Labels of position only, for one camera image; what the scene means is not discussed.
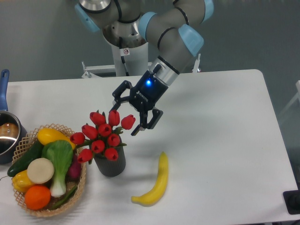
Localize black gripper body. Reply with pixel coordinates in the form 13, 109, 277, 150
128, 70, 168, 117

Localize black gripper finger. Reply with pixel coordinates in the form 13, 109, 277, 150
110, 80, 133, 112
130, 108, 164, 137

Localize red tulip bouquet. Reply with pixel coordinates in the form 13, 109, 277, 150
70, 110, 136, 164

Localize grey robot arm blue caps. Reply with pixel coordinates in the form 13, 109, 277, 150
75, 0, 214, 135

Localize dark grey ribbed vase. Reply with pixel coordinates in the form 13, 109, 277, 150
90, 134, 126, 177

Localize yellow banana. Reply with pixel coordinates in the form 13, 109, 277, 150
131, 152, 169, 207

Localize yellow squash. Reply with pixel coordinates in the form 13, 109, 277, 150
37, 128, 76, 149

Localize green bok choy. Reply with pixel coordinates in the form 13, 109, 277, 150
42, 140, 73, 197

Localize purple red onion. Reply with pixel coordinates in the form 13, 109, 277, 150
67, 155, 81, 179

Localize dark green cucumber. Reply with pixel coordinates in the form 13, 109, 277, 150
7, 140, 44, 177

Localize beige round bun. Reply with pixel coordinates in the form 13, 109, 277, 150
27, 158, 54, 184

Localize woven wicker basket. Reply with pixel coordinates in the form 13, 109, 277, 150
12, 124, 86, 218

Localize green chili pepper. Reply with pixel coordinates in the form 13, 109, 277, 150
50, 186, 77, 210

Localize yellow bell pepper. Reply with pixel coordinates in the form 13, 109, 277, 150
12, 170, 35, 193

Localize orange fruit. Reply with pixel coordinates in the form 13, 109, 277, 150
25, 185, 51, 210

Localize black device at table edge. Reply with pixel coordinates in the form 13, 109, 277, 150
283, 190, 300, 215

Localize blue handled saucepan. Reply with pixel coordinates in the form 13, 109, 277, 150
0, 69, 27, 164

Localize white frame at right edge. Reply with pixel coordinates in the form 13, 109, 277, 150
277, 80, 300, 125

